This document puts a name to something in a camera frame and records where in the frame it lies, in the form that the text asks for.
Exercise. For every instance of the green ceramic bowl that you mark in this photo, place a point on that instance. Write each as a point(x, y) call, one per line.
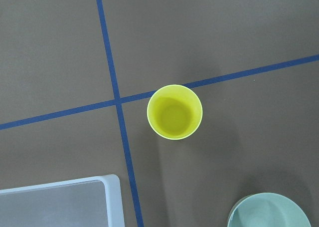
point(267, 210)

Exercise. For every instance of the translucent plastic storage box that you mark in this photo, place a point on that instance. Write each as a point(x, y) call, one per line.
point(85, 202)

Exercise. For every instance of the yellow plastic cup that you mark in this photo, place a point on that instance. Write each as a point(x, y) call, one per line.
point(174, 112)

